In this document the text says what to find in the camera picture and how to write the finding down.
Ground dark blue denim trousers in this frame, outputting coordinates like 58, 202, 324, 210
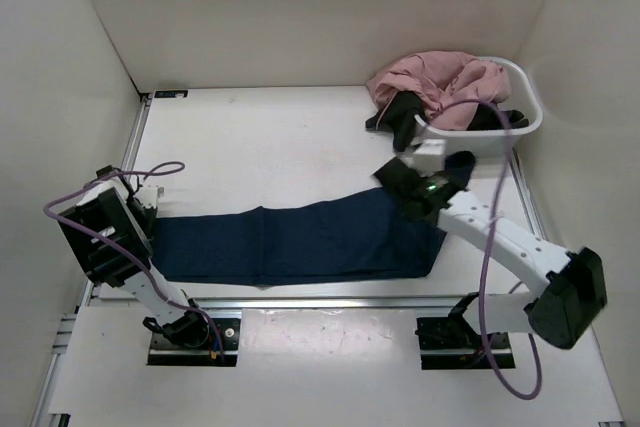
152, 158, 446, 287

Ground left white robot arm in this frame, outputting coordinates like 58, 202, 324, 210
44, 162, 219, 349

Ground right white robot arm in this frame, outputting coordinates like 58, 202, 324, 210
374, 158, 607, 350

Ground white plastic basket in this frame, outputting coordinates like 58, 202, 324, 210
414, 56, 544, 158

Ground black garment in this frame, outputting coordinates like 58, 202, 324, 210
365, 91, 529, 153

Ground pink garment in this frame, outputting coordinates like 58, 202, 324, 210
366, 51, 511, 131

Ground small blue label sticker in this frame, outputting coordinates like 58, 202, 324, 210
154, 90, 189, 99

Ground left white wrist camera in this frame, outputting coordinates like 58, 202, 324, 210
135, 186, 164, 210

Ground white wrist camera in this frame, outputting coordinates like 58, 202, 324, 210
409, 139, 446, 173
135, 186, 164, 210

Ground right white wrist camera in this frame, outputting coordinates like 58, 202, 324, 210
409, 139, 446, 173

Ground aluminium rail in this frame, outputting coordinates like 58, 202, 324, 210
84, 296, 471, 310

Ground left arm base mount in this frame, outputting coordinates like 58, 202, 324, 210
142, 311, 241, 367

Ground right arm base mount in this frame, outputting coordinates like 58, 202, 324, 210
414, 293, 492, 371

